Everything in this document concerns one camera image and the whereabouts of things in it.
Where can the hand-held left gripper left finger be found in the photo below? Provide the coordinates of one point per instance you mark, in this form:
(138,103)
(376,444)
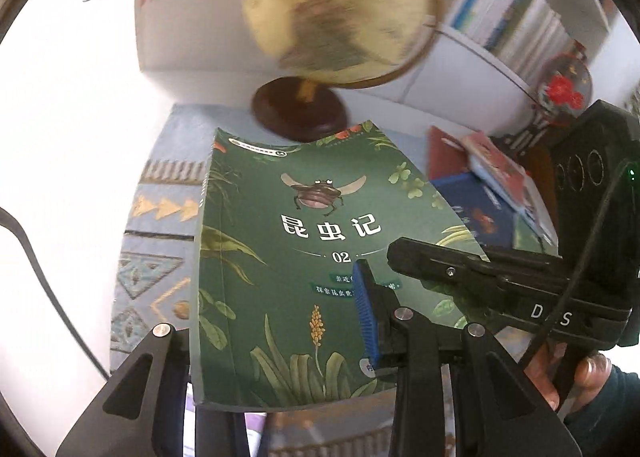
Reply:
(150,354)

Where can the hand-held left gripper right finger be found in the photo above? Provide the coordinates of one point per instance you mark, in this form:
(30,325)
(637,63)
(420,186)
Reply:
(369,317)

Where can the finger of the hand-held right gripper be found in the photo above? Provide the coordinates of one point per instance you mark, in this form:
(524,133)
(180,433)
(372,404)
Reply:
(435,264)

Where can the dark blue book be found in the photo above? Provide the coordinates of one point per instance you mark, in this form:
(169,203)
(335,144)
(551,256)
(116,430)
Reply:
(477,209)

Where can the green insect cover book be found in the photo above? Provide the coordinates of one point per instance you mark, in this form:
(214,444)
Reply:
(280,247)

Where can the person's right forearm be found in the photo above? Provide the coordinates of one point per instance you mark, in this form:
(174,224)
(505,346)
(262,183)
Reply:
(612,412)

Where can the row of shelved books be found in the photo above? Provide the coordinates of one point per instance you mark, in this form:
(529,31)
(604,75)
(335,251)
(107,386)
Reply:
(510,17)

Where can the person's right hand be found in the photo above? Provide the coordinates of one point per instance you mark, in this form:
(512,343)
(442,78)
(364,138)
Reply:
(542,379)

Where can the light blue book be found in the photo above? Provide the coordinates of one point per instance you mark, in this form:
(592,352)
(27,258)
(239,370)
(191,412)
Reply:
(542,224)

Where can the blue patterned table mat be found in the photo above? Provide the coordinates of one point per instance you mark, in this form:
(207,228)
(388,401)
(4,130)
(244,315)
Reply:
(155,257)

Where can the red illustrated cover book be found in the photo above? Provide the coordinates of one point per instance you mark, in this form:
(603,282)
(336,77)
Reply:
(505,167)

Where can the dark red book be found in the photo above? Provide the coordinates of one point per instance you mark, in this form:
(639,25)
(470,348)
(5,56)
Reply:
(442,152)

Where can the round red flower fan ornament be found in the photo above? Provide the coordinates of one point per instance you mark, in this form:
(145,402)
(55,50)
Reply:
(562,87)

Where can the globe on wooden base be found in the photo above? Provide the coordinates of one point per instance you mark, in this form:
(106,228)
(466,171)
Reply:
(330,12)

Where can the white bookshelf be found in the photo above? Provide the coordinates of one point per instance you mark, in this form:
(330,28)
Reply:
(200,37)

